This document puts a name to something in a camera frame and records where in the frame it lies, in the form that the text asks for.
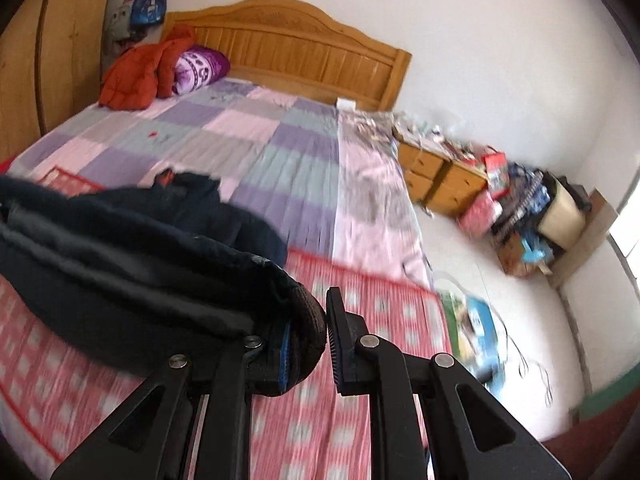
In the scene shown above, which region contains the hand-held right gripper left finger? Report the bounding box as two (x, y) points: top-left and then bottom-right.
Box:
(50, 320), (296, 480)

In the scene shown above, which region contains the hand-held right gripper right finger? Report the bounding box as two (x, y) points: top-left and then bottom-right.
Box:
(325, 287), (571, 480)

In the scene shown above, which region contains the navy puffer jacket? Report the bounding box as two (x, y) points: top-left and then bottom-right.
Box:
(0, 170), (329, 394)

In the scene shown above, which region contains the red patterned mat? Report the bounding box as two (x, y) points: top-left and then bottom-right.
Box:
(0, 165), (457, 480)

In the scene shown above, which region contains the blue floor poster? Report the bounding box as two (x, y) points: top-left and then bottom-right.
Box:
(437, 285), (507, 387)

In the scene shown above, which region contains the checkered pastel bedsheet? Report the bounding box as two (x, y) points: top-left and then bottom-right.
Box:
(0, 77), (439, 467)

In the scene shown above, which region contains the pink bag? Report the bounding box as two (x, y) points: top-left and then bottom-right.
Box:
(457, 192), (504, 239)

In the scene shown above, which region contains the wooden nightstand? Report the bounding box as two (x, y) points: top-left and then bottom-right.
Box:
(424, 159), (489, 219)
(397, 139), (445, 202)

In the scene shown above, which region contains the cardboard box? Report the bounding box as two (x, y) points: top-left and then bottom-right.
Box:
(497, 234), (554, 279)

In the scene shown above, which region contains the clutter on nightstand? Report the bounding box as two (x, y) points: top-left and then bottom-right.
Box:
(392, 112), (482, 162)

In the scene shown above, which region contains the red gift bag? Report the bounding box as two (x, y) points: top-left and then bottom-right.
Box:
(482, 150), (511, 196)

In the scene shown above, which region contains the brown wooden door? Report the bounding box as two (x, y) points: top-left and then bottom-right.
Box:
(537, 420), (607, 480)

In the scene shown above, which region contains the wooden bed headboard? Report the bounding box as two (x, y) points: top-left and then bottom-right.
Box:
(162, 0), (414, 112)

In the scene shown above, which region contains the purple patterned pillow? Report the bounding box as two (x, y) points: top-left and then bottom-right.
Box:
(172, 44), (232, 96)

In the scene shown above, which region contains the orange puffer jacket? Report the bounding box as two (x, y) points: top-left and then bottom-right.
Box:
(98, 23), (197, 111)

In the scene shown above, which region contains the blue hanging bag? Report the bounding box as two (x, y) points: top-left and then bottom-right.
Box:
(130, 0), (169, 26)

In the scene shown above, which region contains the grey hanging bag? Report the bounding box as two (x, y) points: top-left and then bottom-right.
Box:
(108, 2), (136, 42)

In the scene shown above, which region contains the wooden wardrobe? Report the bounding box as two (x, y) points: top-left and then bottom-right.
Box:
(0, 0), (121, 162)

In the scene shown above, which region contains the white floor cable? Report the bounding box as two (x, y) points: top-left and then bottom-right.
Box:
(499, 319), (557, 407)

